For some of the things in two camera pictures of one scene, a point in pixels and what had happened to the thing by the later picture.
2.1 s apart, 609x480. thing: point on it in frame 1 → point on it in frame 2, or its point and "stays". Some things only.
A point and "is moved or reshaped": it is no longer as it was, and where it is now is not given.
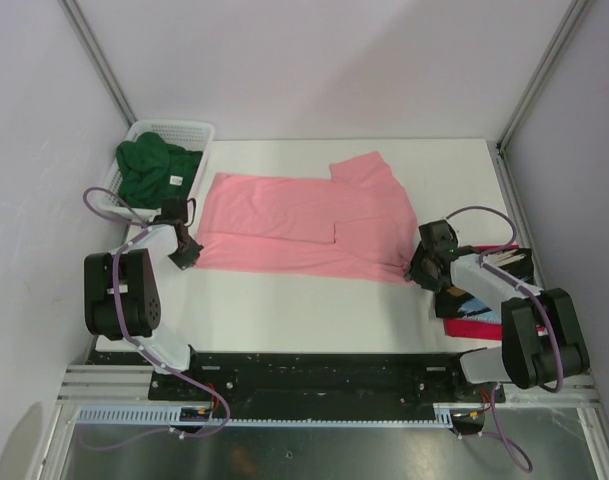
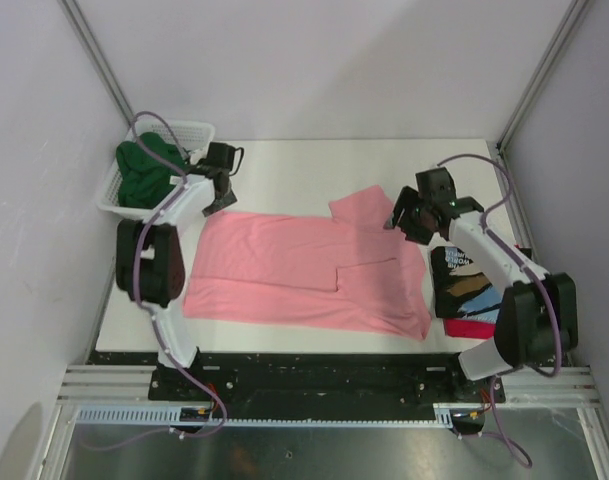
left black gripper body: [187, 254] → [222, 201]
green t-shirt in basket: [151, 170] stays
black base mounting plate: [327, 379] stays
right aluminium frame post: [575, 14] stays
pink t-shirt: [355, 223] is moved or reshaped
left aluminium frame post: [95, 52] stays
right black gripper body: [420, 269] → [414, 218]
